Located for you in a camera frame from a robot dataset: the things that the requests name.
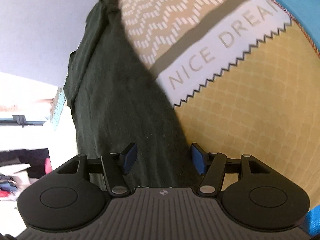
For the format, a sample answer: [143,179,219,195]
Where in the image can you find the dark furniture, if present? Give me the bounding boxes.
[0,148,50,180]

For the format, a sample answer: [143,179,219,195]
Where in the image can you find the dark green sweater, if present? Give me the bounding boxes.
[62,0,204,188]

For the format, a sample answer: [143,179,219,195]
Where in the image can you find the grey-blue upright board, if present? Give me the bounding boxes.
[0,0,118,88]

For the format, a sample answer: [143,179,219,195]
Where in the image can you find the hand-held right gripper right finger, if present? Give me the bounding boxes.
[190,142,272,197]

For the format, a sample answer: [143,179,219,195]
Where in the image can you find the red cloth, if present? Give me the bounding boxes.
[44,156,54,175]

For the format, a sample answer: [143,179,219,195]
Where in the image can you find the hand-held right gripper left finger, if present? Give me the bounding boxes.
[56,142,138,197]

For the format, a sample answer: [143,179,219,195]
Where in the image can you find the patterned beige bed sheet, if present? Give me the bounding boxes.
[50,0,320,207]

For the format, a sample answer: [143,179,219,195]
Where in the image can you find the dark window frame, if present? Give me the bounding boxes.
[0,114,49,128]

